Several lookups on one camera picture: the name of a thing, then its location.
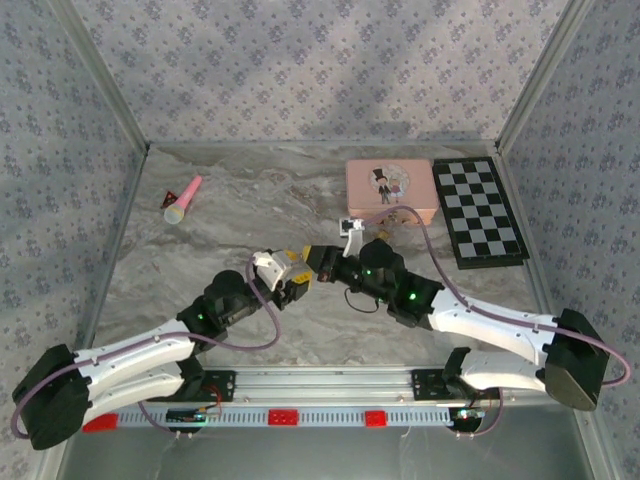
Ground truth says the pink cartoon tin box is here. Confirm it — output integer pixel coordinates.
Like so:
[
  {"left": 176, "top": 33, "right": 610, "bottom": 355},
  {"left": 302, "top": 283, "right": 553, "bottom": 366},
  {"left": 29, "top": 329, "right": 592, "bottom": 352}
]
[{"left": 345, "top": 158, "right": 441, "bottom": 226}]

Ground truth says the pink toy microphone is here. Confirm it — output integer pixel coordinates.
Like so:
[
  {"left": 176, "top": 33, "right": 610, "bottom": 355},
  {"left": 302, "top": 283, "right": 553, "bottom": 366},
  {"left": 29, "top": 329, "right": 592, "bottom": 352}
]
[{"left": 163, "top": 174, "right": 204, "bottom": 225}]

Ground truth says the black grey chessboard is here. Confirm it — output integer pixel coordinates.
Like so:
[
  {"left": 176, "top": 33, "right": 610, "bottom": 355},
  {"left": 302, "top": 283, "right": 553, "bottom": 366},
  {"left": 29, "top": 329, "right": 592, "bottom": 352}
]
[{"left": 431, "top": 156, "right": 531, "bottom": 271}]

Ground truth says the left green circuit board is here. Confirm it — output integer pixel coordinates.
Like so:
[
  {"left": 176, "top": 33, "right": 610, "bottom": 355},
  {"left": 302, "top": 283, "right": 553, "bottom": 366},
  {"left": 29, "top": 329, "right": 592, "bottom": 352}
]
[{"left": 166, "top": 407, "right": 209, "bottom": 426}]

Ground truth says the green circuit board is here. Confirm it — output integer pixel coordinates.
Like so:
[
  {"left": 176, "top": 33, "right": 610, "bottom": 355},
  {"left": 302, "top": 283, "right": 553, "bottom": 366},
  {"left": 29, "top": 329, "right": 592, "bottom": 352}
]
[
  {"left": 166, "top": 407, "right": 209, "bottom": 426},
  {"left": 449, "top": 407, "right": 486, "bottom": 432}
]

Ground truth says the right green circuit board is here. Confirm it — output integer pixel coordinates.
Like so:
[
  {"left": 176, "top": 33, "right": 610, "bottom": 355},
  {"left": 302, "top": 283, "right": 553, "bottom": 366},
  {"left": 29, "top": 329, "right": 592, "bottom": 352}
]
[{"left": 449, "top": 407, "right": 486, "bottom": 432}]

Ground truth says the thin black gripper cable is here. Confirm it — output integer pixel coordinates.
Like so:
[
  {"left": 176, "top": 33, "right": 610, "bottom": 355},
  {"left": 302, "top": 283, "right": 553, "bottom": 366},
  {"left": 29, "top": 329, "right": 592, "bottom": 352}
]
[{"left": 344, "top": 287, "right": 384, "bottom": 314}]

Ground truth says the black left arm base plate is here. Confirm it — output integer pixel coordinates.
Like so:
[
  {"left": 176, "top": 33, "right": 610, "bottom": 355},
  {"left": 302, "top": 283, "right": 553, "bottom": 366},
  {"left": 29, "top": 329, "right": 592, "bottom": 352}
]
[{"left": 192, "top": 368, "right": 237, "bottom": 404}]

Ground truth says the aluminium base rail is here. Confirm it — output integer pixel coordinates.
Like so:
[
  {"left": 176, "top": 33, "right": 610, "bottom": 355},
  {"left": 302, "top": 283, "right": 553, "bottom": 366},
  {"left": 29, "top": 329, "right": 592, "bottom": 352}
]
[{"left": 199, "top": 367, "right": 551, "bottom": 404}]

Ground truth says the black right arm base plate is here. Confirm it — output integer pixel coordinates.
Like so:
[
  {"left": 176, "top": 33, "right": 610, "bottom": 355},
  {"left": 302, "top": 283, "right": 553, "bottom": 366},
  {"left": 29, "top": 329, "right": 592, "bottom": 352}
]
[{"left": 410, "top": 368, "right": 474, "bottom": 401}]

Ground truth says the grey slotted cable duct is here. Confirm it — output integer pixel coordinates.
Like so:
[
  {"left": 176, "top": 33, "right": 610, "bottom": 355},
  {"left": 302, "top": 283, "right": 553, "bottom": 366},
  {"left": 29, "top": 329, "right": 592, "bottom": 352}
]
[{"left": 74, "top": 405, "right": 454, "bottom": 429}]

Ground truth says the aluminium frame post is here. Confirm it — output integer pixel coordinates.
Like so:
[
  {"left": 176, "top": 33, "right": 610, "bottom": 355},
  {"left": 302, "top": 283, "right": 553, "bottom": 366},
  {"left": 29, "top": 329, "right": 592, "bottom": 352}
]
[
  {"left": 494, "top": 0, "right": 596, "bottom": 151},
  {"left": 49, "top": 0, "right": 151, "bottom": 151}
]

